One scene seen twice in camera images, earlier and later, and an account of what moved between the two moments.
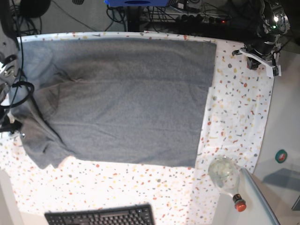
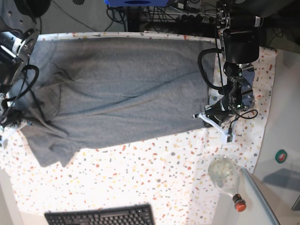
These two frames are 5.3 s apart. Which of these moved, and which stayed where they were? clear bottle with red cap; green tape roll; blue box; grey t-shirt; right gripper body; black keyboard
Moved: right gripper body; grey t-shirt
Stayed: blue box; green tape roll; clear bottle with red cap; black keyboard
